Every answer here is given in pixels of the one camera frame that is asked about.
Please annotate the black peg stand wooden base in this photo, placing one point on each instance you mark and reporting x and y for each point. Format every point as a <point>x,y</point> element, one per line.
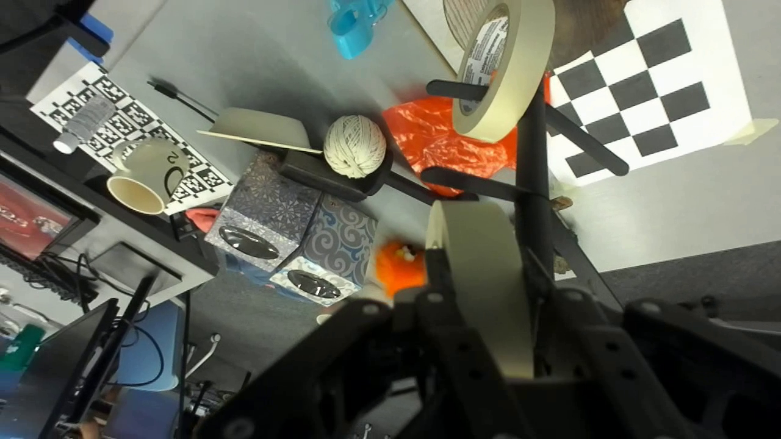
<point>535,161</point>

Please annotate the black block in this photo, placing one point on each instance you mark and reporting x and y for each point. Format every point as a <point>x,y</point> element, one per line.
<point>313,172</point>

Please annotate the orange fuzzy object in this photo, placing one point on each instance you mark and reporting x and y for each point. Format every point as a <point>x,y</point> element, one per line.
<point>400,270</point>

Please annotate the grey speckled tissue box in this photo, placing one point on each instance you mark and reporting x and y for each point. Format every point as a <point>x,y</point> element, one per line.
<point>260,215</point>

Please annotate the blue plastic figure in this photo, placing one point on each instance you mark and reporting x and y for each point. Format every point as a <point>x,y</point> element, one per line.
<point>357,24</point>

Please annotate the white textured ball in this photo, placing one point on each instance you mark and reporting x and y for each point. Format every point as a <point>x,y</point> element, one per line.
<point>356,146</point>

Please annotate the AprilTag printed sheet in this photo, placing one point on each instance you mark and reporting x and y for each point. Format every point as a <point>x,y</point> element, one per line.
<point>136,110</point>

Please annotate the black white checkerboard sheet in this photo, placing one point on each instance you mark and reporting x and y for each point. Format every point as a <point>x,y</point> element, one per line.
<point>692,56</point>

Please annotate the orange plastic bag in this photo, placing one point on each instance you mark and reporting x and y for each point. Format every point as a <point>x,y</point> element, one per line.
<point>423,129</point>

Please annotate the blue swirl tissue box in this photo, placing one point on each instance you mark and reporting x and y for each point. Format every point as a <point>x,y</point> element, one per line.
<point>332,251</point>

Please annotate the blue bin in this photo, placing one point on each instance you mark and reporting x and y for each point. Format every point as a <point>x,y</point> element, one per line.
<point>160,343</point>

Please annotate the black pen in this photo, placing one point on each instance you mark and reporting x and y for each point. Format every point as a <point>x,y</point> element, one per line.
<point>185,99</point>

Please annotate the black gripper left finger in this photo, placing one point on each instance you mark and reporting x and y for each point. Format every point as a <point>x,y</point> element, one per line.
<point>368,374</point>

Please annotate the grey table mat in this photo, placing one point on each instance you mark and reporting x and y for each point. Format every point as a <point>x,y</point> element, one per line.
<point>260,50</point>

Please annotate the computer monitor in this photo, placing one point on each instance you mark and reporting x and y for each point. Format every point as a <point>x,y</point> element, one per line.
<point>32,215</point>

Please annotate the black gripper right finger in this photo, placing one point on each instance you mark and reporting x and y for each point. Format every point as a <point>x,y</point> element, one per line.
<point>675,382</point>

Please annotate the black laptop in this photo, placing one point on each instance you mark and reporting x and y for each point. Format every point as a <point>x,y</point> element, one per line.
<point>57,382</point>

